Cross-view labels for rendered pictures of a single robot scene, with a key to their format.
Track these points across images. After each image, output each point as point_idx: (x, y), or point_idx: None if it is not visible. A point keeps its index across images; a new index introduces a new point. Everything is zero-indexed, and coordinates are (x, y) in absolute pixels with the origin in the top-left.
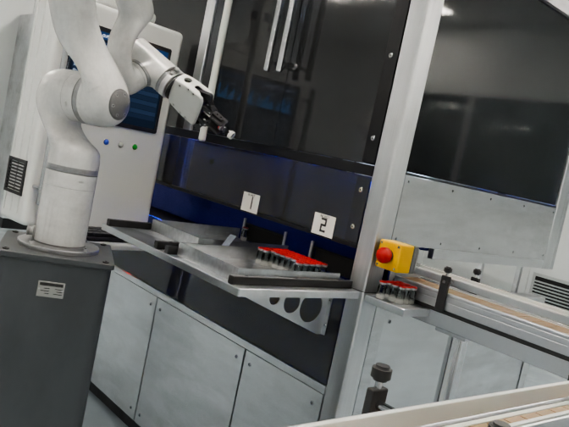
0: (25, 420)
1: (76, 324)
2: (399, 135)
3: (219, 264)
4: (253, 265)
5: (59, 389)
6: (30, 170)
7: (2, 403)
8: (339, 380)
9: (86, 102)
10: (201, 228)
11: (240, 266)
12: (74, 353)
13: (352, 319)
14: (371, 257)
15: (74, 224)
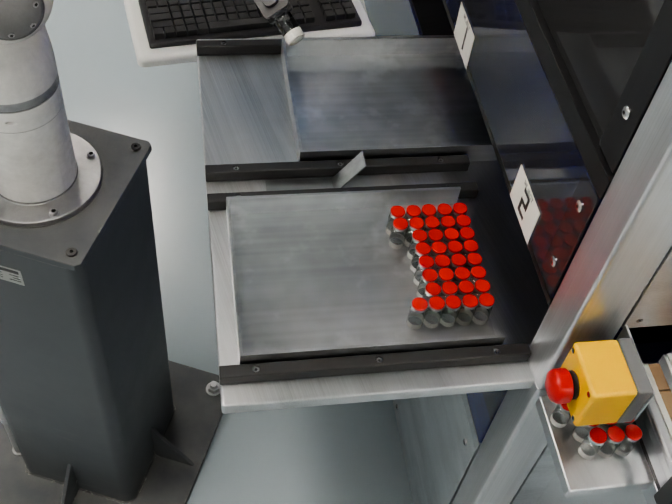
0: (39, 380)
1: (56, 313)
2: (665, 163)
3: (235, 312)
4: (368, 248)
5: (65, 365)
6: None
7: (5, 360)
8: (490, 462)
9: None
10: (389, 45)
11: (329, 261)
12: (67, 340)
13: (518, 407)
14: (559, 349)
15: (25, 175)
